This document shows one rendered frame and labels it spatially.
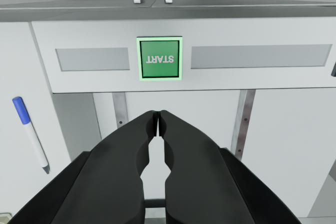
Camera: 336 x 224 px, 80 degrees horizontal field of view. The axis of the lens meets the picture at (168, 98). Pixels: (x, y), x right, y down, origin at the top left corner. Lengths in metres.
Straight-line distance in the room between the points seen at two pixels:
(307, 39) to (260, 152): 0.35
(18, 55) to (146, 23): 0.16
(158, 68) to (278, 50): 0.16
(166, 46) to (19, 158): 0.29
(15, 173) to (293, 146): 0.60
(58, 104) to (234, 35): 0.26
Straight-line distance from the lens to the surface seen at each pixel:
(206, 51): 0.27
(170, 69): 0.27
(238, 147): 0.52
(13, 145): 0.40
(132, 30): 0.26
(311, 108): 0.57
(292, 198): 0.78
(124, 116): 0.44
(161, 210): 0.64
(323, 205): 0.95
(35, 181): 0.44
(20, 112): 0.34
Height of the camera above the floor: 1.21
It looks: 63 degrees down
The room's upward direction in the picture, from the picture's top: 177 degrees clockwise
